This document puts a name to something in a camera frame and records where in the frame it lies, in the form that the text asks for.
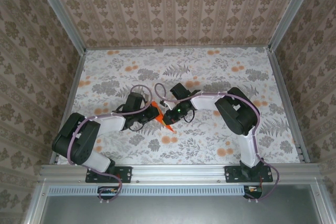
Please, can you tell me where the orange cloth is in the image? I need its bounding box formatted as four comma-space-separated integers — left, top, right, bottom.
151, 100, 174, 133

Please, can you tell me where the grey sheet metal panel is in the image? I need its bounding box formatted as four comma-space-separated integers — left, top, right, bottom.
39, 195, 320, 224

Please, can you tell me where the floral patterned table cover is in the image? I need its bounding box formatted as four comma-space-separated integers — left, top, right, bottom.
56, 48, 301, 166

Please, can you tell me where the black connector board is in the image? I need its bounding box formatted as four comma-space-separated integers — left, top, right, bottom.
97, 186, 119, 200
243, 185, 264, 199

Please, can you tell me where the right gripper thin black cable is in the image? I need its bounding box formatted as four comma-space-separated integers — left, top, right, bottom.
183, 110, 197, 123

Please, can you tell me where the gripper thin black cable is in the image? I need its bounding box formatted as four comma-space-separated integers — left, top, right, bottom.
122, 123, 145, 133
183, 110, 197, 123

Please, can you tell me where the left gripper thin black cable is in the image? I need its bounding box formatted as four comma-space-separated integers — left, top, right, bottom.
122, 123, 145, 133

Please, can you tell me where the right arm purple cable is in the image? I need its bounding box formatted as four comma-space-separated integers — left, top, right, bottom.
154, 82, 280, 204

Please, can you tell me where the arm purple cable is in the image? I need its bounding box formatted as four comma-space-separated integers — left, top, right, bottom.
67, 84, 153, 205
154, 82, 280, 204

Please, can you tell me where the wide aluminium mounting rail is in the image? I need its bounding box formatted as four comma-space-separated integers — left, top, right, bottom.
39, 164, 322, 183

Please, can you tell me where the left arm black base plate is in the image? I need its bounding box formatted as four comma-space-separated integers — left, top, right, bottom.
85, 165, 132, 184

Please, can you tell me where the thin aluminium table rail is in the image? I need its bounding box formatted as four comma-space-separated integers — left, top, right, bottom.
85, 46, 271, 51

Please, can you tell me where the grey slotted cable duct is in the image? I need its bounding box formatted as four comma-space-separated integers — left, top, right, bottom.
48, 185, 250, 196

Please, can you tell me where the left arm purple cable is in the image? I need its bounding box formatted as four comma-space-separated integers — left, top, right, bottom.
67, 84, 153, 205

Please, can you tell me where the aluminium table side rail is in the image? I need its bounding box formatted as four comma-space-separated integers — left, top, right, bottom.
49, 50, 87, 166
266, 48, 310, 163

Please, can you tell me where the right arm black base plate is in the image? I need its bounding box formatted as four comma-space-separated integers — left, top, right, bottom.
225, 165, 274, 184

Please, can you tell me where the aluminium frame post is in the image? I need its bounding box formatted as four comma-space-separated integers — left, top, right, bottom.
30, 0, 87, 54
269, 0, 320, 51

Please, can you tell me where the aluminium lower frame rail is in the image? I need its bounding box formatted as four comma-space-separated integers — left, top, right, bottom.
23, 179, 50, 224
311, 179, 334, 224

